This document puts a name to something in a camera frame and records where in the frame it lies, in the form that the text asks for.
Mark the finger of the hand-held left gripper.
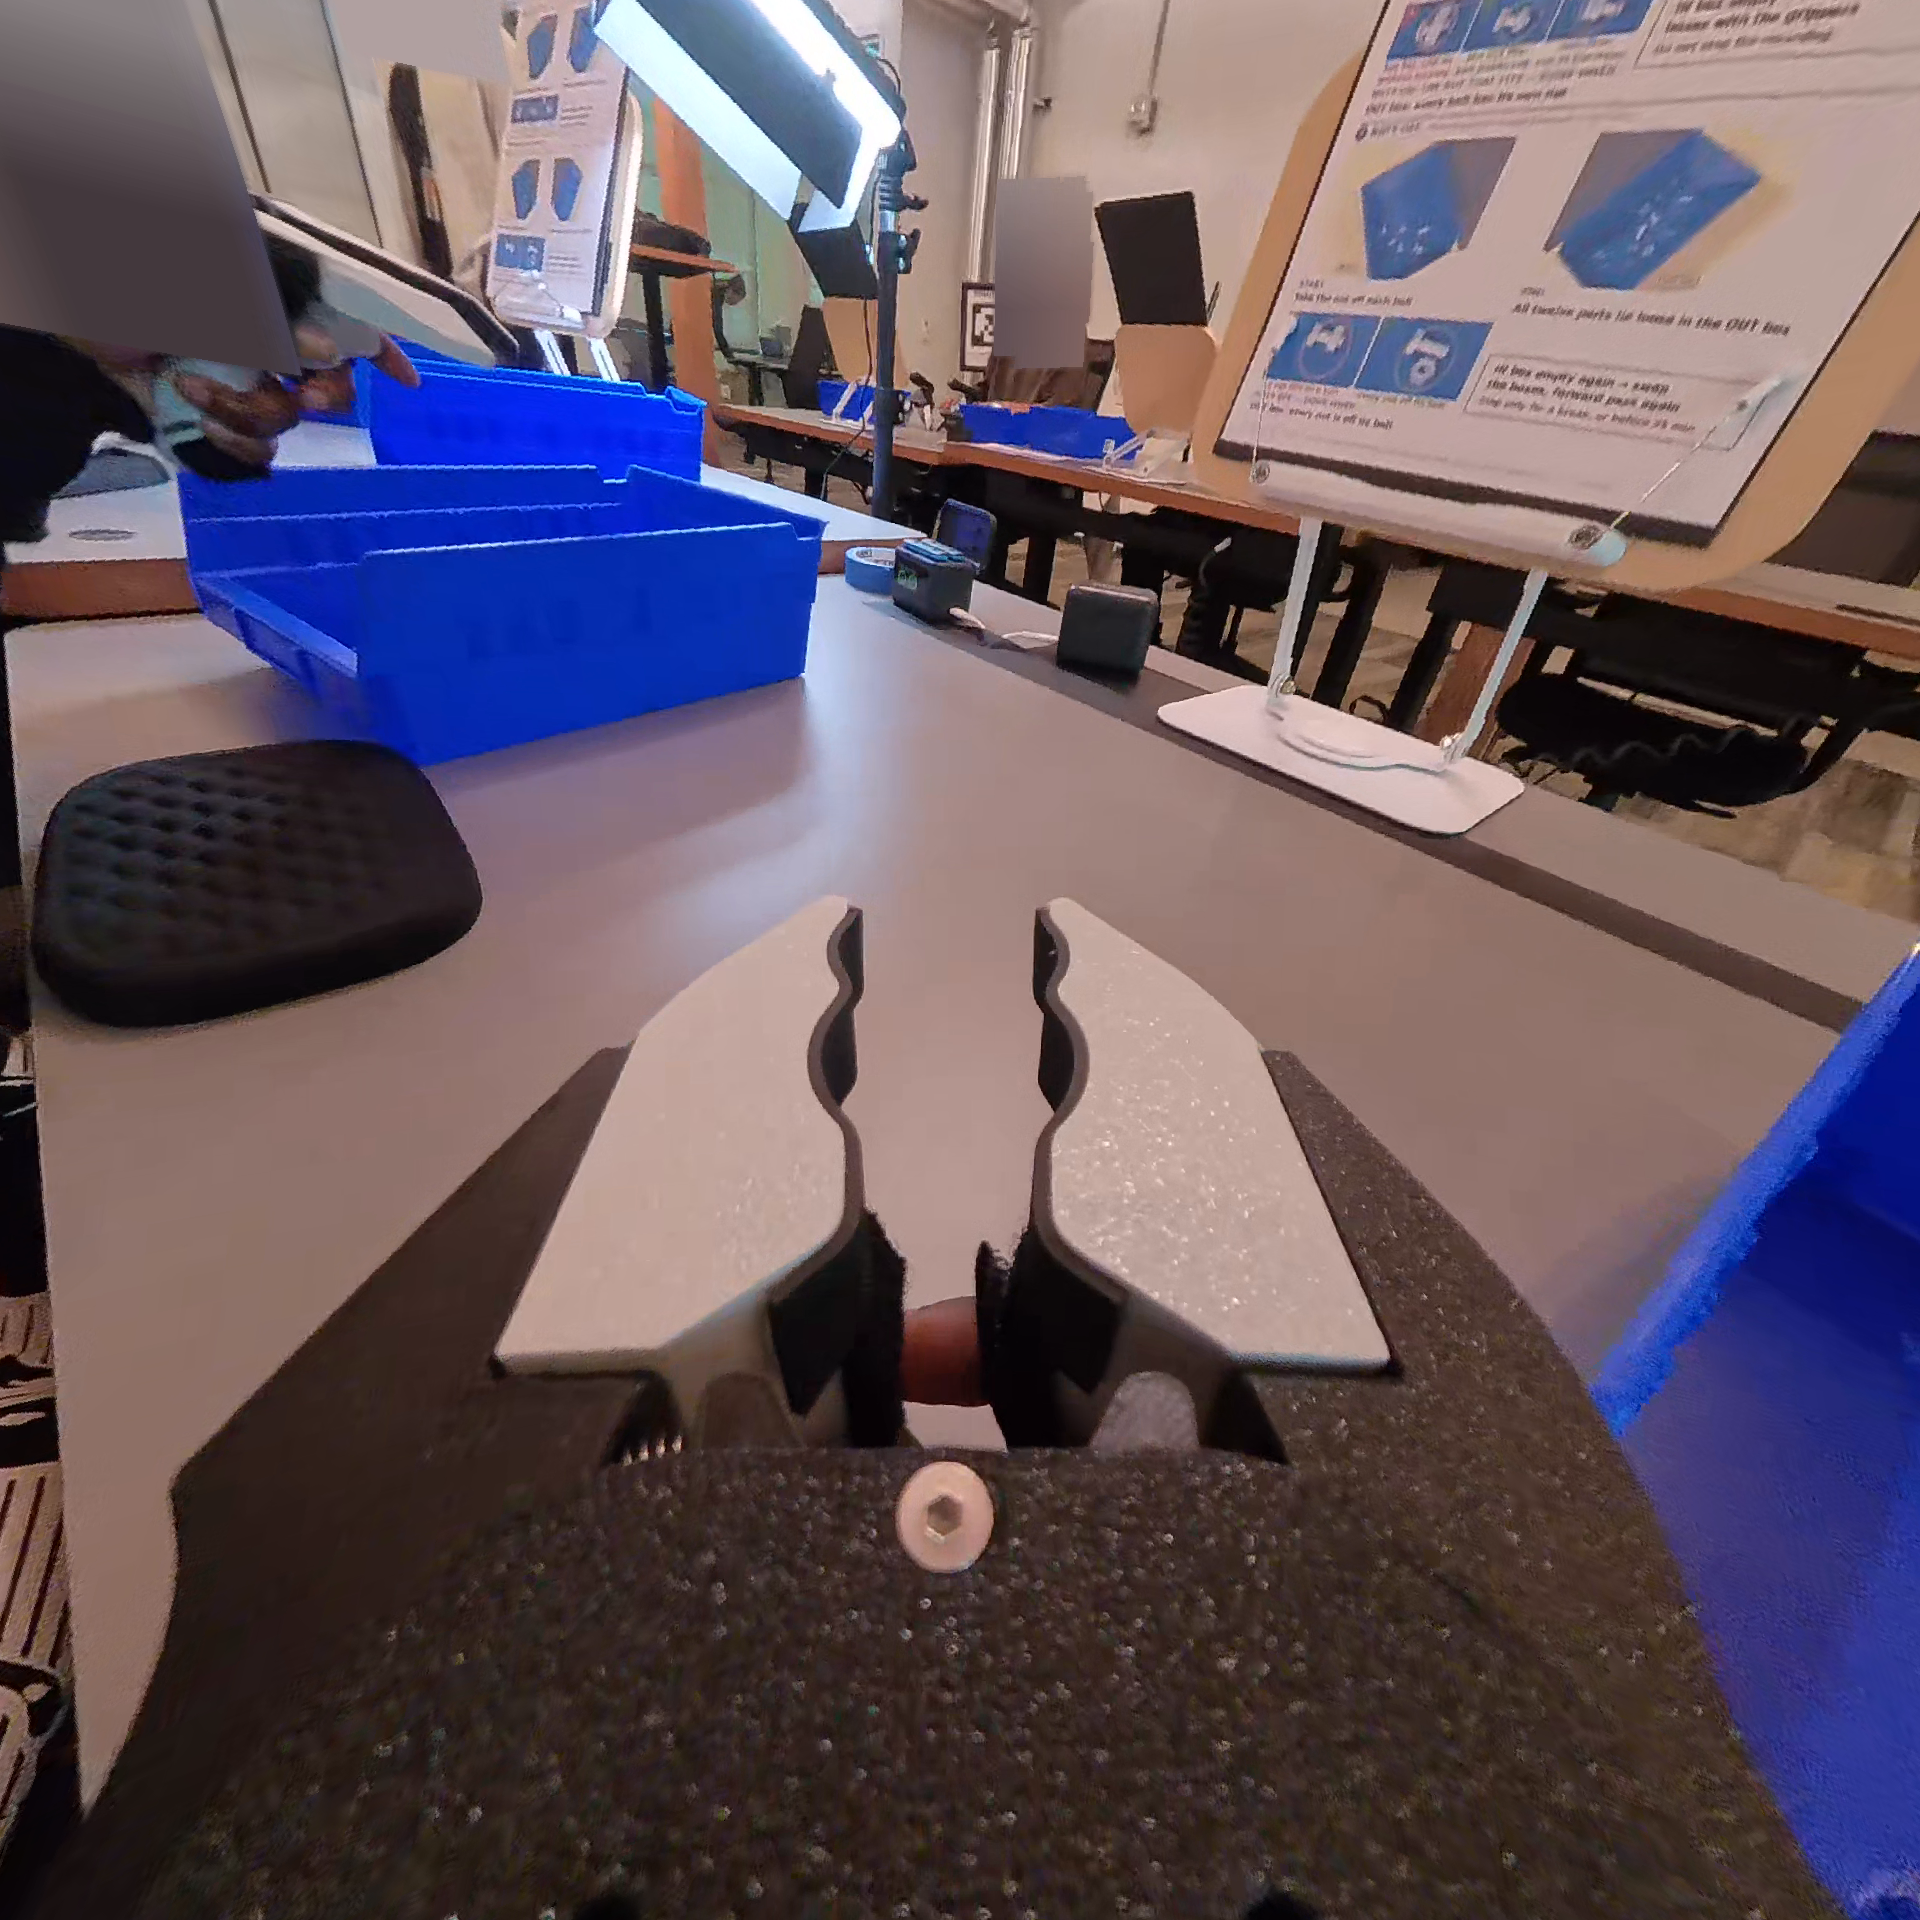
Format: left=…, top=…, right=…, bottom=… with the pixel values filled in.
left=256, top=203, right=548, bottom=375

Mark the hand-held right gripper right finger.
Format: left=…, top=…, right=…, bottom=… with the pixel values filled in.
left=984, top=894, right=1398, bottom=1445

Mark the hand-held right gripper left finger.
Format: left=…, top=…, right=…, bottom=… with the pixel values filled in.
left=497, top=894, right=903, bottom=1445

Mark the person's left forearm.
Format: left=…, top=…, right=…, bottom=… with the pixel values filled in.
left=0, top=323, right=161, bottom=537

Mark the person's left hand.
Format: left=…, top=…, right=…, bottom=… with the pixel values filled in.
left=161, top=333, right=430, bottom=465

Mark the roll-up banner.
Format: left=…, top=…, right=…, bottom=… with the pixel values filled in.
left=487, top=0, right=638, bottom=333

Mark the studio light on stand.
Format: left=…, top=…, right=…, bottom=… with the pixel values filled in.
left=595, top=0, right=933, bottom=516

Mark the white sign stand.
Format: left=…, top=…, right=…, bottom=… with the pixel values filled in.
left=1159, top=509, right=1635, bottom=831

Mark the black round cushion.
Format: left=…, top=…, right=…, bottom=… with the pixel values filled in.
left=28, top=746, right=483, bottom=1028

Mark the grey tool case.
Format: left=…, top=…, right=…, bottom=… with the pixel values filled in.
left=1057, top=585, right=1159, bottom=682

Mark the black and blue device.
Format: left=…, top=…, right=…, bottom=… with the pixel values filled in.
left=896, top=531, right=984, bottom=623

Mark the black monitor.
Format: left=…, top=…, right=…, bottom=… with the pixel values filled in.
left=1098, top=196, right=1210, bottom=333

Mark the long wooden desk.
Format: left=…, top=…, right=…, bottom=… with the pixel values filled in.
left=721, top=401, right=1920, bottom=781

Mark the instruction sign board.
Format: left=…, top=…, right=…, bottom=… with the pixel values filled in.
left=1198, top=0, right=1920, bottom=585

